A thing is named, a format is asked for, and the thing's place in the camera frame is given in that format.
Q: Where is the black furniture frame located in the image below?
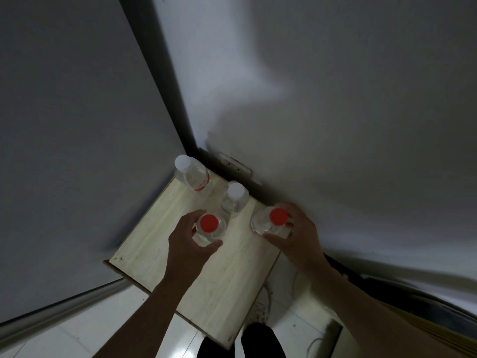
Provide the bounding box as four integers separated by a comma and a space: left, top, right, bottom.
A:
323, 253, 477, 330

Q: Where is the person's right hand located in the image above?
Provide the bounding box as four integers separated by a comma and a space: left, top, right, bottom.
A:
263, 202, 329, 273

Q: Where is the person's right leg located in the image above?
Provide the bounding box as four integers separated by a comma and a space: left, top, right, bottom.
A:
240, 322, 287, 358

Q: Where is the white-capped bottle with red label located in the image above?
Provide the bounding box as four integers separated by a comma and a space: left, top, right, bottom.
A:
174, 154, 214, 194

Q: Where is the brown cardboard box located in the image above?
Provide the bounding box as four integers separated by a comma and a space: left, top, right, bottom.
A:
376, 300, 477, 358

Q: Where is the clear bottle red cap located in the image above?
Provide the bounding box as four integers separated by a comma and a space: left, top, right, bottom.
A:
192, 213, 228, 247
251, 206, 293, 240

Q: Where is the white wall socket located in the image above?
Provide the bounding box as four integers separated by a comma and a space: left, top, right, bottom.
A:
218, 153, 253, 180

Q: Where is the grey skirting board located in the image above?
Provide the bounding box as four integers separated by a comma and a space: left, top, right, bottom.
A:
0, 277, 126, 343

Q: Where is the clear bottle white cap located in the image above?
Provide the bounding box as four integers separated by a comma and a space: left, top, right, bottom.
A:
220, 181, 250, 217

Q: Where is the person's left leg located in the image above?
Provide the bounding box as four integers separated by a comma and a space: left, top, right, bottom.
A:
196, 337, 225, 358

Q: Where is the person's left forearm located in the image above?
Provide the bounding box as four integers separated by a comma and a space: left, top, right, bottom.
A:
93, 270, 194, 358

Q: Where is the white laced shoe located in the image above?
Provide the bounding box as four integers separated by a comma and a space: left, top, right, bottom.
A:
250, 286, 276, 325

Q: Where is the person's leg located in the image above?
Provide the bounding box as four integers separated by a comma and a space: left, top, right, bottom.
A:
196, 337, 225, 358
240, 322, 287, 358

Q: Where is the person's right forearm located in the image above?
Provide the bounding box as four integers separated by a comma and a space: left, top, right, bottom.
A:
298, 259, 464, 358

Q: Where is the person's left hand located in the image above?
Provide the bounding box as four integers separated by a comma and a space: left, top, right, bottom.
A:
164, 210, 223, 281

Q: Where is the thin white cable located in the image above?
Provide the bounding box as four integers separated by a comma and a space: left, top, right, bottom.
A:
309, 336, 339, 358

